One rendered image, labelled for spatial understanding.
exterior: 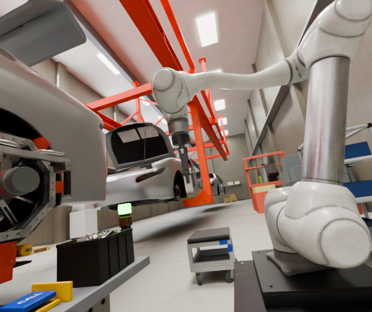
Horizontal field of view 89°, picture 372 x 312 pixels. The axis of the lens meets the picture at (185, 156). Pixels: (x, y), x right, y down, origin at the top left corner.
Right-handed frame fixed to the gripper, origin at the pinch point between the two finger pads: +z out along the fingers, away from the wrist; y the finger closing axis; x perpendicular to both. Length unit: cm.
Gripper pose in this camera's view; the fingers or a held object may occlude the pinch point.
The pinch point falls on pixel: (188, 183)
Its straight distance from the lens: 76.9
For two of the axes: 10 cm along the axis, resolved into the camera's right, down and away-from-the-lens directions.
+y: 0.6, 1.6, 9.9
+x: -9.8, 1.8, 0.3
